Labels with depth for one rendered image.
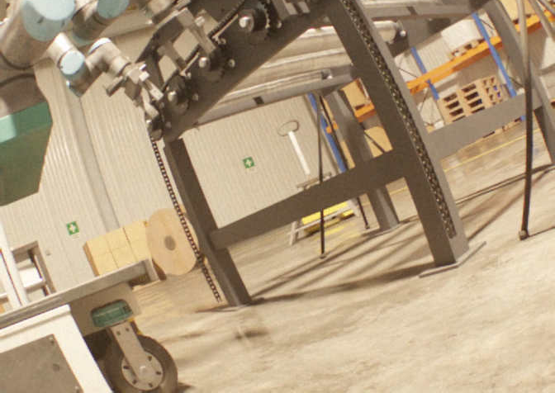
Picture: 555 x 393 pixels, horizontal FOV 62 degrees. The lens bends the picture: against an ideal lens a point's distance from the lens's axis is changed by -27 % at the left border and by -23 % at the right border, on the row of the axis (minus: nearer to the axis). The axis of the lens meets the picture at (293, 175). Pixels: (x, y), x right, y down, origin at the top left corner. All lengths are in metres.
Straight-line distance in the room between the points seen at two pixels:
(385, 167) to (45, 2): 1.00
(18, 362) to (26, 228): 10.73
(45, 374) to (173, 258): 7.53
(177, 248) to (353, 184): 6.91
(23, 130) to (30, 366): 0.51
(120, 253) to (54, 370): 8.15
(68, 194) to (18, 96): 10.90
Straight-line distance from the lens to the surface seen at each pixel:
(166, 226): 8.44
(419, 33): 2.52
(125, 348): 1.17
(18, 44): 1.17
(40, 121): 1.17
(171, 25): 1.47
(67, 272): 11.74
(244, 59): 1.87
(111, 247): 9.16
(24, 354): 1.08
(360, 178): 1.58
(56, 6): 1.14
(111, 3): 1.38
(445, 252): 1.44
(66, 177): 12.15
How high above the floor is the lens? 0.31
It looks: 3 degrees up
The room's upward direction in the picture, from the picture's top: 23 degrees counter-clockwise
